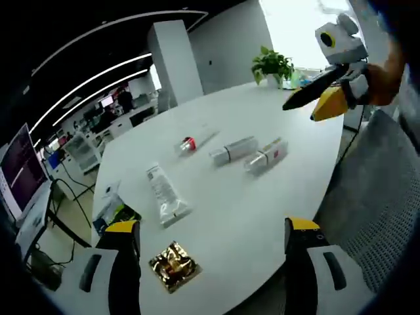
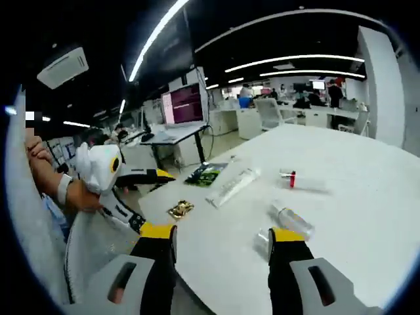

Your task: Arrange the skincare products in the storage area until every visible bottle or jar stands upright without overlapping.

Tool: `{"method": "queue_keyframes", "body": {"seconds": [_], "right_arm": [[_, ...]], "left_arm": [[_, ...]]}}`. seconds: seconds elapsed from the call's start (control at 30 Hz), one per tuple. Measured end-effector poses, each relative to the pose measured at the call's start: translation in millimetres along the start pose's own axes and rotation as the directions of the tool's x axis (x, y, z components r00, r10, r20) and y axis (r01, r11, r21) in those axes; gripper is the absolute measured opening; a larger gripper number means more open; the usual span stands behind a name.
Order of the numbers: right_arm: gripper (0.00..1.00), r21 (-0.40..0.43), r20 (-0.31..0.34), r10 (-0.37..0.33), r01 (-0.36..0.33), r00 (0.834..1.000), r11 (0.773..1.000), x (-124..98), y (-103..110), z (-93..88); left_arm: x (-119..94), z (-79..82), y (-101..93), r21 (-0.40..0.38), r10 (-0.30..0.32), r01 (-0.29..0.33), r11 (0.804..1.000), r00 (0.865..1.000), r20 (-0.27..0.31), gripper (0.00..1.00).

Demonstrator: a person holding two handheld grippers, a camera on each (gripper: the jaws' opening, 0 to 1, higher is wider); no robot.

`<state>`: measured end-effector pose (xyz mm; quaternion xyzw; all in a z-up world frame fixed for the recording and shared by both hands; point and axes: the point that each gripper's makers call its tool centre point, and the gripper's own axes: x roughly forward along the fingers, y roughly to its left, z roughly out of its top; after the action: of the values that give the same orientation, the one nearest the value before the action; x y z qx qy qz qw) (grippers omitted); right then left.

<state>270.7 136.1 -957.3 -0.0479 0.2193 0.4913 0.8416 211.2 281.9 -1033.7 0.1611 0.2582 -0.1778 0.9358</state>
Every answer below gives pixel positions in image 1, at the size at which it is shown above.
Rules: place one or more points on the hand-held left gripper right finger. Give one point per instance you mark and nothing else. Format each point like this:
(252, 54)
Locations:
(315, 279)

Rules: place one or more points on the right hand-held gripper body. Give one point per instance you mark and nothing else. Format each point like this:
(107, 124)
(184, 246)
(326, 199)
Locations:
(344, 46)

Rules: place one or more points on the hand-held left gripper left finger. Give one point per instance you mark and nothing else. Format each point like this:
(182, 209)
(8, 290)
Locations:
(98, 279)

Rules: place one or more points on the red-labelled clear-capped skincare bottle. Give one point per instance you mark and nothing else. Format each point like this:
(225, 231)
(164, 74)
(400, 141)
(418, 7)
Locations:
(269, 154)

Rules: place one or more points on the white skincare tube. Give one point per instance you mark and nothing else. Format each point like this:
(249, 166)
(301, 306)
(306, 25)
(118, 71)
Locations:
(164, 193)

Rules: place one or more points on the red-collared white skincare bottle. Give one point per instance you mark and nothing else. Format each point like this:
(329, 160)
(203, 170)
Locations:
(188, 144)

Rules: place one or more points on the person's right hand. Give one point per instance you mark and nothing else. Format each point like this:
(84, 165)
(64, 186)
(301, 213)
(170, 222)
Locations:
(384, 85)

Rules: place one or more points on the potted green plant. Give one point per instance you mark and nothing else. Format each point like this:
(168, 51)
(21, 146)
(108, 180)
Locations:
(270, 64)

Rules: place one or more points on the green printed packet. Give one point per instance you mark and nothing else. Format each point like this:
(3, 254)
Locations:
(123, 213)

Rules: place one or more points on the gold foil packet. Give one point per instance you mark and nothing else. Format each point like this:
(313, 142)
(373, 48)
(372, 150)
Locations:
(174, 265)

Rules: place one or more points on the person's light shirt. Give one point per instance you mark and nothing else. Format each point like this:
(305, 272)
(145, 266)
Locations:
(410, 108)

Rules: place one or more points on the small clear plastic bag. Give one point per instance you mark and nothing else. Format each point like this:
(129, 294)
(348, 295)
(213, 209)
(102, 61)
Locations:
(111, 197)

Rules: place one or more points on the white desk with black legs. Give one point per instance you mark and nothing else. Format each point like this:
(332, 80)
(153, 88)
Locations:
(33, 226)

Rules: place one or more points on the blue bin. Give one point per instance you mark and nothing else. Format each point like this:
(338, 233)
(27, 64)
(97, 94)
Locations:
(54, 160)

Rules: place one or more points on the white mesh office chair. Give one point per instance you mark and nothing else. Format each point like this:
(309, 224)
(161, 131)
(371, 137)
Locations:
(82, 152)

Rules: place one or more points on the computer monitor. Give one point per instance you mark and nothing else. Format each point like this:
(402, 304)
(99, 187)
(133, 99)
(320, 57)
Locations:
(19, 170)

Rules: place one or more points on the small background monitor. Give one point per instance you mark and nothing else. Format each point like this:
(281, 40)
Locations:
(106, 102)

